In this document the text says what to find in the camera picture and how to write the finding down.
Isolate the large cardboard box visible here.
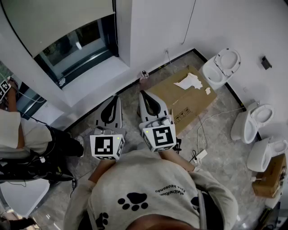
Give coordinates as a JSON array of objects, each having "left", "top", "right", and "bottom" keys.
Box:
[{"left": 146, "top": 65, "right": 218, "bottom": 137}]

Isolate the thin white floor cable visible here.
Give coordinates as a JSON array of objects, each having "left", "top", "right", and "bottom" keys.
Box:
[{"left": 196, "top": 107, "right": 247, "bottom": 154}]

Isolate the small cardboard box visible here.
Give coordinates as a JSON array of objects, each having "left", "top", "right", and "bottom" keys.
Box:
[{"left": 252, "top": 154, "right": 288, "bottom": 199}]

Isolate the torn white paper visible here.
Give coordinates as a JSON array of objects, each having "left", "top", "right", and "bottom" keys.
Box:
[{"left": 173, "top": 72, "right": 204, "bottom": 90}]

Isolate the white roller blind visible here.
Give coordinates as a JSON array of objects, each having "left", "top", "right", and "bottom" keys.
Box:
[{"left": 1, "top": 0, "right": 117, "bottom": 59}]

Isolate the white toilet with tank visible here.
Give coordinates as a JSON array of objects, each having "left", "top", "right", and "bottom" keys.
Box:
[
  {"left": 246, "top": 137, "right": 288, "bottom": 173},
  {"left": 230, "top": 102, "right": 276, "bottom": 145}
]

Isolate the white power strip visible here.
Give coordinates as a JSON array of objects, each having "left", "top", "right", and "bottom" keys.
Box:
[{"left": 192, "top": 149, "right": 208, "bottom": 165}]

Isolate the white toilet with raised lid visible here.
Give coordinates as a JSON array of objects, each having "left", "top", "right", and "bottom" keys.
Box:
[{"left": 201, "top": 47, "right": 242, "bottom": 91}]

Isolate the person's right forearm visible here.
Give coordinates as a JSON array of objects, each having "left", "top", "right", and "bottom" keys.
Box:
[{"left": 158, "top": 150, "right": 195, "bottom": 173}]

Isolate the black wall bracket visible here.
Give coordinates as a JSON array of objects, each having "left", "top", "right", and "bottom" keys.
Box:
[{"left": 261, "top": 55, "right": 273, "bottom": 70}]

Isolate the black shoulder strap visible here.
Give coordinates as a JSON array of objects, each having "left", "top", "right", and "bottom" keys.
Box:
[{"left": 193, "top": 184, "right": 226, "bottom": 230}]

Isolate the person's left forearm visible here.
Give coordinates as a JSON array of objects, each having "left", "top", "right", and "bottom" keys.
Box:
[{"left": 89, "top": 158, "right": 117, "bottom": 183}]

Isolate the dark window frame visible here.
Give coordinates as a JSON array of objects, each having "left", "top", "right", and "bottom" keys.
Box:
[
  {"left": 0, "top": 60, "right": 48, "bottom": 118},
  {"left": 33, "top": 17, "right": 120, "bottom": 90}
]

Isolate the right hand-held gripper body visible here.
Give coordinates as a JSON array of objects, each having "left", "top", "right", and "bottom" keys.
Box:
[{"left": 139, "top": 115, "right": 177, "bottom": 153}]

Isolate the black screen device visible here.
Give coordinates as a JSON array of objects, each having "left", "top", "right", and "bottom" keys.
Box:
[{"left": 174, "top": 137, "right": 182, "bottom": 155}]

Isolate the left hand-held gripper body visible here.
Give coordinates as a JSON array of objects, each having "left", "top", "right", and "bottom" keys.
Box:
[{"left": 90, "top": 126, "right": 127, "bottom": 160}]

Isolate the black wall cable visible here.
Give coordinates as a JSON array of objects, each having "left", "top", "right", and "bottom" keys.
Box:
[{"left": 180, "top": 0, "right": 197, "bottom": 45}]

